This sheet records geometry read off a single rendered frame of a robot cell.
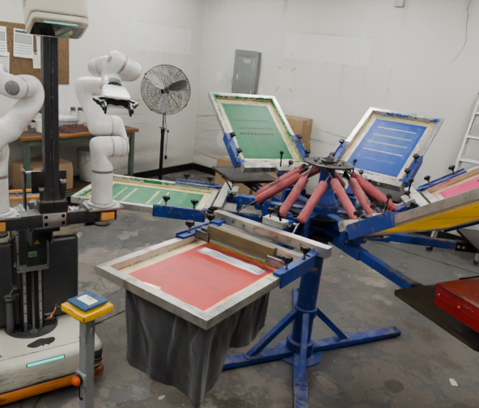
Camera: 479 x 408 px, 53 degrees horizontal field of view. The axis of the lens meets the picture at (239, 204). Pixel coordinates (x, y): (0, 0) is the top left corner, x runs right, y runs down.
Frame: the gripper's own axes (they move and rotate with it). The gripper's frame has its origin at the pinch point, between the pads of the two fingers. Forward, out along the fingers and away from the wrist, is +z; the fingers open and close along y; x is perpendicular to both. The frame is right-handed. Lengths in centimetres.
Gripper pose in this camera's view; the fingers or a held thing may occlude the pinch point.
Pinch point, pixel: (118, 110)
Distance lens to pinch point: 184.8
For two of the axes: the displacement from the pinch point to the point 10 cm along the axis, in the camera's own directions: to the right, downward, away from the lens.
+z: 2.9, 6.4, -7.1
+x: -2.9, 7.7, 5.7
